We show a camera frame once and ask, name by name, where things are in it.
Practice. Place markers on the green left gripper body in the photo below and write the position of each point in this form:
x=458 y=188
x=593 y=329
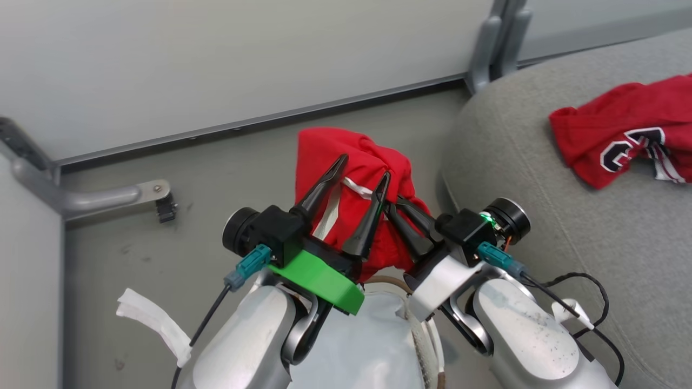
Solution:
x=319 y=281

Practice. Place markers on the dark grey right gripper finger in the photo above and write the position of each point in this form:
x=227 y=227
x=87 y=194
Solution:
x=411 y=237
x=419 y=216

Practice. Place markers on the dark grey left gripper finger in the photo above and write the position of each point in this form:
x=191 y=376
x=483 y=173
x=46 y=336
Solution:
x=319 y=189
x=367 y=221

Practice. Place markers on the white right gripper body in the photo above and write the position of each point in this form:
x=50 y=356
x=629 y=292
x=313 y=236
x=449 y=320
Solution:
x=443 y=281

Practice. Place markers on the red garment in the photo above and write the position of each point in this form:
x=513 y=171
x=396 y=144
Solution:
x=324 y=156

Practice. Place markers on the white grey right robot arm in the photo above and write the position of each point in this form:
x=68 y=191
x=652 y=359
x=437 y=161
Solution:
x=530 y=346

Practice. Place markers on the grey couch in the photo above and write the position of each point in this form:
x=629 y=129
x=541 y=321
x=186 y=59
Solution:
x=513 y=162

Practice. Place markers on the white laundry basket brown rim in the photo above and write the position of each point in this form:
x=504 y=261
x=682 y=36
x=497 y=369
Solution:
x=367 y=346

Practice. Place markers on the white tape strip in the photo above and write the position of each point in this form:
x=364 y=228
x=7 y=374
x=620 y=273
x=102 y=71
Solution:
x=157 y=321

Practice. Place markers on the red jersey with lettering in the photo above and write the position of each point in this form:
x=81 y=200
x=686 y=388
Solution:
x=611 y=124

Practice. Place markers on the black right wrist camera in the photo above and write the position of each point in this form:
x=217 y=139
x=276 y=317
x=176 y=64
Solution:
x=470 y=229

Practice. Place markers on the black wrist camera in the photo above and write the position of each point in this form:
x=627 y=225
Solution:
x=470 y=229
x=270 y=229

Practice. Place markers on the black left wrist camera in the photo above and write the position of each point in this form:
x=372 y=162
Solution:
x=270 y=229

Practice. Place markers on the long aluminium wall base rail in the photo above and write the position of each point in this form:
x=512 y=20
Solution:
x=259 y=120

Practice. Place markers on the grey metal bracket with foot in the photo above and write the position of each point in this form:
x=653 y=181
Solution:
x=92 y=200

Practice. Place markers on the slotted aluminium panel rail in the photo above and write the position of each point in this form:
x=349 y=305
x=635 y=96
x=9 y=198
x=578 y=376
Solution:
x=21 y=140

